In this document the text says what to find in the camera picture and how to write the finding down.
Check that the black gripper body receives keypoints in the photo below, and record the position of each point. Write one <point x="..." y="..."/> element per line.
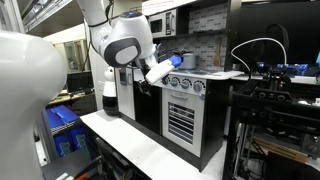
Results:
<point x="146" y="75"/>

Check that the white oven door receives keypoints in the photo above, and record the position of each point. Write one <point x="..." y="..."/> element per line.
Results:
<point x="200" y="133"/>

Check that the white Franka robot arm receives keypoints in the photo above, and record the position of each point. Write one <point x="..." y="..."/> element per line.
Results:
<point x="30" y="100"/>

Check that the white fridge door with dispenser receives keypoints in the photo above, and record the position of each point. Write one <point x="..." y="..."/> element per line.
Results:
<point x="128" y="100"/>

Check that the grey stove knob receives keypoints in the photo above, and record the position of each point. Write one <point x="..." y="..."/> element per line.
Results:
<point x="165" y="80"/>
<point x="185" y="83"/>
<point x="198" y="87"/>
<point x="174" y="81"/>

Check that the grey pot with black lid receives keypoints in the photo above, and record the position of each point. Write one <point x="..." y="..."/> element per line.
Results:
<point x="188" y="61"/>

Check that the white black cylinder device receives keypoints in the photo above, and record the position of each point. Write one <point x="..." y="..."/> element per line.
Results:
<point x="110" y="90"/>

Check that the small black background monitor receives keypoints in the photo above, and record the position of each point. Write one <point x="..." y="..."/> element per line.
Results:
<point x="80" y="81"/>

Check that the white toy microwave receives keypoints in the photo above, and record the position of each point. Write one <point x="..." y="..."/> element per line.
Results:
<point x="165" y="15"/>

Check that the wooden spatula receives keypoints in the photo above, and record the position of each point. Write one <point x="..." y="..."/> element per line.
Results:
<point x="217" y="58"/>

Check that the white toy kitchen unit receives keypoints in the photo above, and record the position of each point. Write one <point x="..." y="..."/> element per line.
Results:
<point x="213" y="126"/>

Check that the blue storage box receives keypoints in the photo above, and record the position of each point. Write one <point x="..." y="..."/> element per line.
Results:
<point x="71" y="141"/>
<point x="61" y="115"/>

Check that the metal overhead shelf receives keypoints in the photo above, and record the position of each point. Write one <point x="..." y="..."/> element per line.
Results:
<point x="43" y="16"/>

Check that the large black monitor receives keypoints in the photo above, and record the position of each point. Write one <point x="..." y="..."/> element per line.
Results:
<point x="283" y="30"/>

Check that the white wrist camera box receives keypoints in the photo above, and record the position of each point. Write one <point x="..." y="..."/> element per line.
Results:
<point x="160" y="71"/>

